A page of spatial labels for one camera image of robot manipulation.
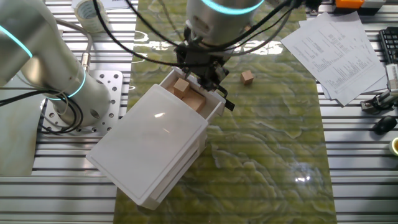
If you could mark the silver finned camera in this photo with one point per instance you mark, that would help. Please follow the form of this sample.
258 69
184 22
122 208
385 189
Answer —
392 76

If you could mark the white drawer cabinet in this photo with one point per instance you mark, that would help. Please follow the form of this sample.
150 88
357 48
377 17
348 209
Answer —
146 140

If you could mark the clear tape roll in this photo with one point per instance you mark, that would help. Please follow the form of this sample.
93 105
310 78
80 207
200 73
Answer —
84 14

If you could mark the printed paper sheet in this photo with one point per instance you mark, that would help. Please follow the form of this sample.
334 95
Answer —
339 62
342 18

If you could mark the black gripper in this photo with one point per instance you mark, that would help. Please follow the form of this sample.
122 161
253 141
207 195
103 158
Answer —
202 62

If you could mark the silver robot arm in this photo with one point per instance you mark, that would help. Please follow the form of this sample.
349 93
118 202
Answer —
56 71

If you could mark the metal camera mount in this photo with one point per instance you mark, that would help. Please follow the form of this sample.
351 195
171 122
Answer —
370 104

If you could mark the green marble pattern mat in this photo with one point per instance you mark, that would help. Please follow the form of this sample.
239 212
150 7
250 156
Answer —
264 140

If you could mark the black keyboard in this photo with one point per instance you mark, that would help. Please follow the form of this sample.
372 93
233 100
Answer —
390 43

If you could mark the black computer mouse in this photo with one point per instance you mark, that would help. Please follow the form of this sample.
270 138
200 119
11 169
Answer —
385 124

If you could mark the cream round cup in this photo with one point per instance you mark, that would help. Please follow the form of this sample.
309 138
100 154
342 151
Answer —
395 146

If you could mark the aluminium pole with base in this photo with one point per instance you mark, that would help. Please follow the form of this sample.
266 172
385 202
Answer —
313 7

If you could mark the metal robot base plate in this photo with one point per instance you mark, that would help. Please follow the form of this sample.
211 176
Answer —
115 81

